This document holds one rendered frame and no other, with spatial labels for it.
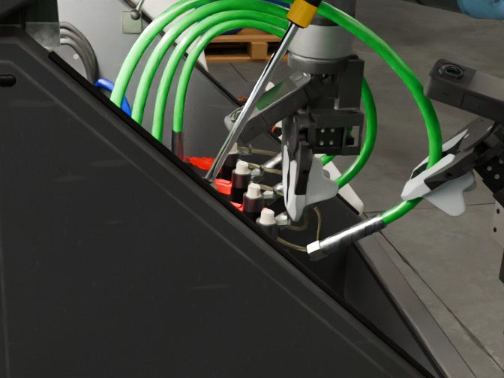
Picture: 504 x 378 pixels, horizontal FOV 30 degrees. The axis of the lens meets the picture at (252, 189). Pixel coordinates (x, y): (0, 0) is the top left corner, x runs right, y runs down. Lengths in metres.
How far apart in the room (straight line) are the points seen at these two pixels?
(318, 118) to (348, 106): 0.05
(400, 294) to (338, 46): 0.46
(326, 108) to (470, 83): 0.22
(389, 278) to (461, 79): 0.54
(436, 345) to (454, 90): 0.45
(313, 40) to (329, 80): 0.06
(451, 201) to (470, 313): 2.31
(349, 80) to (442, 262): 2.56
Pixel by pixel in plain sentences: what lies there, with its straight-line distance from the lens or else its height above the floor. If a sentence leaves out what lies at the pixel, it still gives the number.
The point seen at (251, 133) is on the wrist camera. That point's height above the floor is 1.25.
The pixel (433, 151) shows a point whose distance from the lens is 1.03.
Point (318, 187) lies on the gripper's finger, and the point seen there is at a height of 1.18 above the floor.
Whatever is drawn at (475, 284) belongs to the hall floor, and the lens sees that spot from 3.51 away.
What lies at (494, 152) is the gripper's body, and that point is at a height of 1.30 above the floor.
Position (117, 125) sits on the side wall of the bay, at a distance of 0.72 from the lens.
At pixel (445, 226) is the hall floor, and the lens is 3.93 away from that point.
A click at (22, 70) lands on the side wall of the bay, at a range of 0.71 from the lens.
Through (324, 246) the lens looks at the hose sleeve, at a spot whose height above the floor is 1.14.
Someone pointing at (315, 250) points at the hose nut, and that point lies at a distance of 1.08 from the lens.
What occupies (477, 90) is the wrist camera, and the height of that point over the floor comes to 1.36.
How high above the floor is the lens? 1.63
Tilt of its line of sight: 23 degrees down
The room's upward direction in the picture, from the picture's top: 3 degrees clockwise
